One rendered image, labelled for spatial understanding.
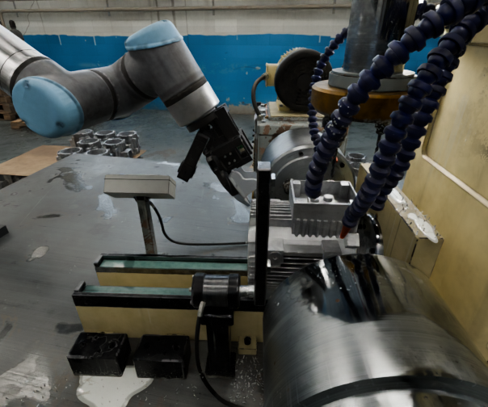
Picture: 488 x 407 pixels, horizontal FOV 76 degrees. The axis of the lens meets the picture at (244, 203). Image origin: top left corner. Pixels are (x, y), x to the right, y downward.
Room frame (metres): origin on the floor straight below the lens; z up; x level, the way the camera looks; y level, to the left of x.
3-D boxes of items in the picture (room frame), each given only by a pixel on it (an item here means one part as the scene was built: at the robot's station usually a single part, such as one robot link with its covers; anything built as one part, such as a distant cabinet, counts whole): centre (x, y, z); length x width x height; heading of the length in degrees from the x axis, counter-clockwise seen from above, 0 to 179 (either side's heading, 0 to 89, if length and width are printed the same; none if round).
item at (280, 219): (0.54, -0.11, 1.01); 0.20 x 0.19 x 0.19; 86
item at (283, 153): (0.89, -0.18, 1.04); 0.37 x 0.25 x 0.25; 178
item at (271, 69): (1.17, -0.16, 1.16); 0.33 x 0.26 x 0.42; 178
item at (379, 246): (0.53, -0.25, 1.01); 0.15 x 0.02 x 0.15; 178
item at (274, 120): (1.13, -0.19, 0.99); 0.35 x 0.31 x 0.37; 178
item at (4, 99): (6.19, 4.65, 0.45); 1.26 x 0.86 x 0.89; 78
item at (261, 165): (0.40, -0.03, 1.12); 0.04 x 0.03 x 0.26; 88
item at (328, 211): (0.53, -0.15, 1.11); 0.12 x 0.11 x 0.07; 86
